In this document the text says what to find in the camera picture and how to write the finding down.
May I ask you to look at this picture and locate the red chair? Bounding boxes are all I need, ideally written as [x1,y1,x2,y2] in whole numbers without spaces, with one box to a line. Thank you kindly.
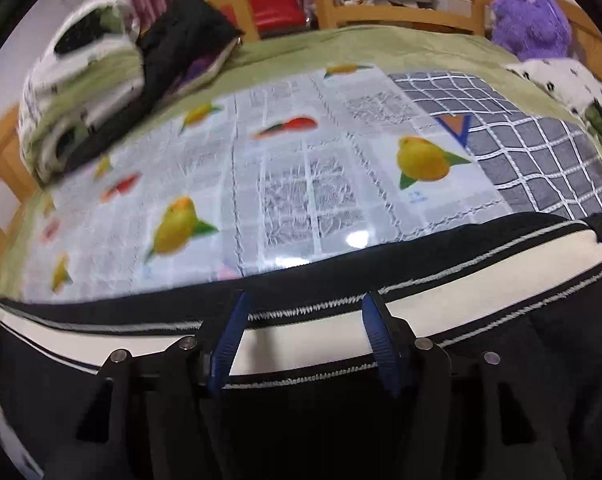
[243,0,309,38]

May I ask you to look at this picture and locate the black jacket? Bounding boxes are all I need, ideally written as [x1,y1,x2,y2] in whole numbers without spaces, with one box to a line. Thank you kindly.
[68,0,244,171]

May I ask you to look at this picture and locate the white pillow with black flowers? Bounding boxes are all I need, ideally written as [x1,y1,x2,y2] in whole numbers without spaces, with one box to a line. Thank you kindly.
[506,57,602,161]

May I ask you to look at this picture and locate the wooden bed frame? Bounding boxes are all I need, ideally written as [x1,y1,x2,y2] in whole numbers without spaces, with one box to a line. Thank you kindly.
[0,0,602,261]

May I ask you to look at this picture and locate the folded white and green quilt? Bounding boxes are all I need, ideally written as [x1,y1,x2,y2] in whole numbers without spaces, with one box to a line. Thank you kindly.
[18,0,149,183]

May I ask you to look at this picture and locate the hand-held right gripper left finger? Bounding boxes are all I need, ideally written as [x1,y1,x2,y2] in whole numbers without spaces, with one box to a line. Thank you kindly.
[43,290,256,480]

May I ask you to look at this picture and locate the purple plush toy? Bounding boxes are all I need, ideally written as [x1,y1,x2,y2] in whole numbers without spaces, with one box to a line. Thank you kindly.
[491,0,572,61]

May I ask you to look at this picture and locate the grey checked cloth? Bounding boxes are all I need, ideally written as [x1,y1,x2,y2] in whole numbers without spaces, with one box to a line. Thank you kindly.
[388,72,602,221]

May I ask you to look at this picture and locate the fruit-printed plastic sheet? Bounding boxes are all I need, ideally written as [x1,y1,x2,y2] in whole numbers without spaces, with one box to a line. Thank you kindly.
[18,62,514,306]

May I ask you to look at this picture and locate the black pants with white stripe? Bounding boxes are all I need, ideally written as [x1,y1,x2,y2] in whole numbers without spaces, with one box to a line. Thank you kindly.
[0,212,602,480]

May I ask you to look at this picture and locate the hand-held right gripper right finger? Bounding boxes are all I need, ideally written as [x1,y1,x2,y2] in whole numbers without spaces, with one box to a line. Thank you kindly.
[362,290,568,480]

